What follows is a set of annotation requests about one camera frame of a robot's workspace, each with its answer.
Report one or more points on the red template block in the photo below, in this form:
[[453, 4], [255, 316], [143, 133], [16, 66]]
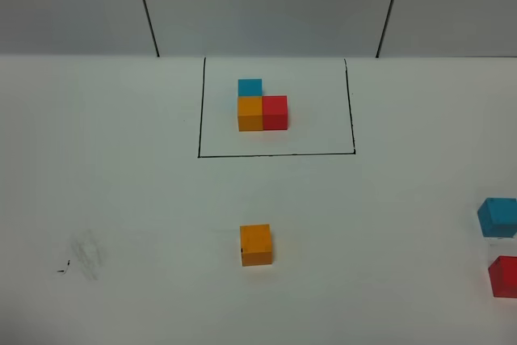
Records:
[[275, 112]]

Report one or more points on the blue template block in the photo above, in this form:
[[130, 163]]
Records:
[[250, 87]]

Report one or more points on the orange template block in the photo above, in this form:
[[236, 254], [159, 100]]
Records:
[[250, 113]]

